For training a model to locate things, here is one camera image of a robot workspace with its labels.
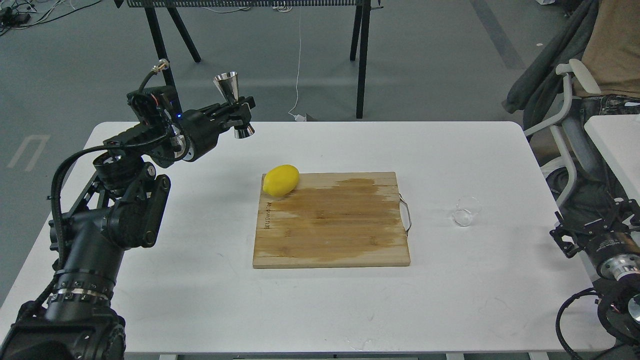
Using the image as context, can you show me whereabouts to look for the wooden cutting board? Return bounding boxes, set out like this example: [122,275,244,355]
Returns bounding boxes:
[253,172,410,269]

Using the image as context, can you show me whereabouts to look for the black floor cables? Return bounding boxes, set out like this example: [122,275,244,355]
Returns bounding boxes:
[0,0,106,36]

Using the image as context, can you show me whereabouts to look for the white hanging cable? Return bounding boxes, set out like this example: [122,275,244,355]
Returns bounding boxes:
[287,5,308,122]

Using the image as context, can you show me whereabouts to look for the steel double jigger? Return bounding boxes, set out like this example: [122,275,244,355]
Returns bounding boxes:
[213,71,255,139]

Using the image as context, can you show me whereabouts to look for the person in brown shirt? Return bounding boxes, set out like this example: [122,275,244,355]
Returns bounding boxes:
[574,0,640,123]

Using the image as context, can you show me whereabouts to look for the small clear glass cup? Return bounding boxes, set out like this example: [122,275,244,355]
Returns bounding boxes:
[451,195,483,227]

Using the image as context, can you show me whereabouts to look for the dark grey jacket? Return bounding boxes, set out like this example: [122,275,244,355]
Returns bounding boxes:
[502,0,599,131]

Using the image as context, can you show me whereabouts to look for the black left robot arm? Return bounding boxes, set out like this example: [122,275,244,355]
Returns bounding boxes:
[1,59,255,360]

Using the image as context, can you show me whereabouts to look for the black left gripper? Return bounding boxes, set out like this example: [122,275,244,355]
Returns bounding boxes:
[177,96,256,162]

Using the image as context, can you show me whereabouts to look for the white side table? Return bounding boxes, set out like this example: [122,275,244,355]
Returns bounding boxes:
[585,114,640,202]

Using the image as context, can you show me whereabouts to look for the yellow lemon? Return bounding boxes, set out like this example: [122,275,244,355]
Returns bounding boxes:
[262,164,300,198]

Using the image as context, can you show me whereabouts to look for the black metal frame table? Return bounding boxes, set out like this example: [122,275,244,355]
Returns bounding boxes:
[115,0,379,121]

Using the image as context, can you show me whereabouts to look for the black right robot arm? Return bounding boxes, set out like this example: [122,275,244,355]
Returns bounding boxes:
[550,198,640,360]

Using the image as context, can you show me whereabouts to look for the white office chair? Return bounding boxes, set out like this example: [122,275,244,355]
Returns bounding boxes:
[524,58,606,208]

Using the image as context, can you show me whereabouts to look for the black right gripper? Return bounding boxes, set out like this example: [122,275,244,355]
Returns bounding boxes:
[550,198,640,281]

